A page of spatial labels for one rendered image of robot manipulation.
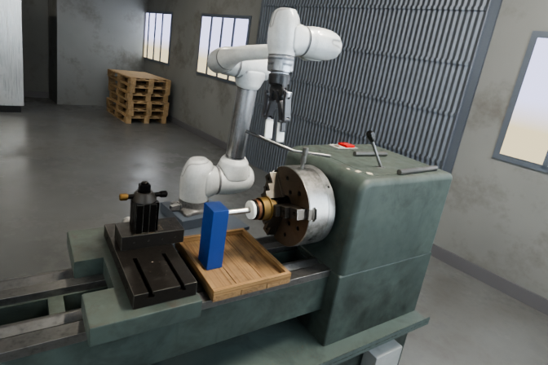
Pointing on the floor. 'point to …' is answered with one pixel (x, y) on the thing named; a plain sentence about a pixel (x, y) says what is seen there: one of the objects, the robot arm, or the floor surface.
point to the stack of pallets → (138, 96)
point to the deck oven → (11, 50)
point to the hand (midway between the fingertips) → (274, 132)
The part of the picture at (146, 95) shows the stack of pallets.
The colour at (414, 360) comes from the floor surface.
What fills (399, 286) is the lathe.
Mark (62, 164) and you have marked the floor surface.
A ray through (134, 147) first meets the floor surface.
